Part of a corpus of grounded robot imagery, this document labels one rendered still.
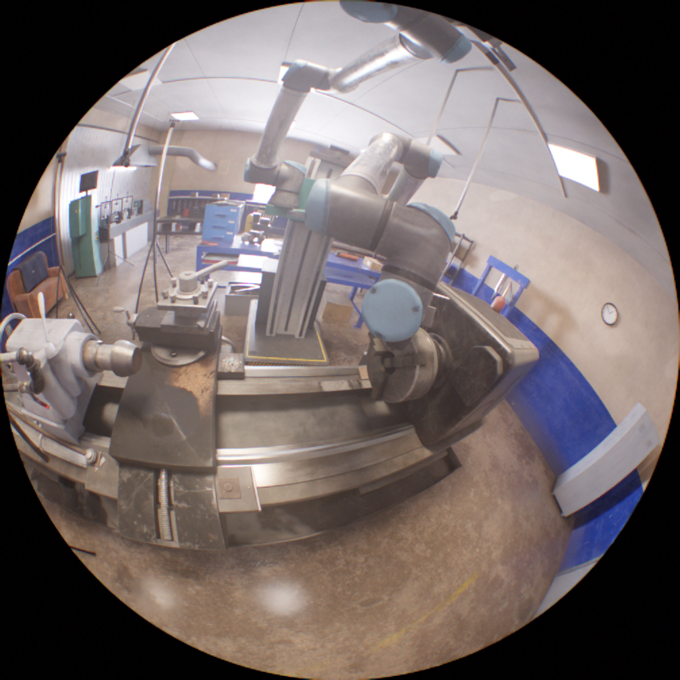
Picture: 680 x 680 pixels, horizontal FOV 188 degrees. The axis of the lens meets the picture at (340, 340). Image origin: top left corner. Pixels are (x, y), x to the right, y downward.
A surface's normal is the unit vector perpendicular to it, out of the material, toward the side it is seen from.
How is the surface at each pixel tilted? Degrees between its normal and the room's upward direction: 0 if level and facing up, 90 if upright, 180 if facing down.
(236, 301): 90
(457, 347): 90
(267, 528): 0
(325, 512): 0
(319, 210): 100
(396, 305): 81
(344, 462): 0
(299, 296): 90
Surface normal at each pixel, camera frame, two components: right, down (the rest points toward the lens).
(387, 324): -0.46, 0.23
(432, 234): -0.10, 0.29
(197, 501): 0.31, -0.77
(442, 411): -0.89, -0.04
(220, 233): 0.32, 0.65
